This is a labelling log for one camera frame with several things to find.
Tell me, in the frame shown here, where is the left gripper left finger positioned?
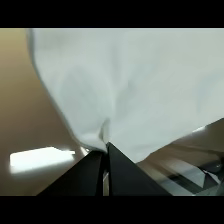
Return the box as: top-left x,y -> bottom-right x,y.
36,151 -> 109,197

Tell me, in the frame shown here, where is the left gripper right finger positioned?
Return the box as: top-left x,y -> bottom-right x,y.
106,142 -> 173,197

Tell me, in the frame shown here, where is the white garment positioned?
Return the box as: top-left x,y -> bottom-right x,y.
26,27 -> 224,165

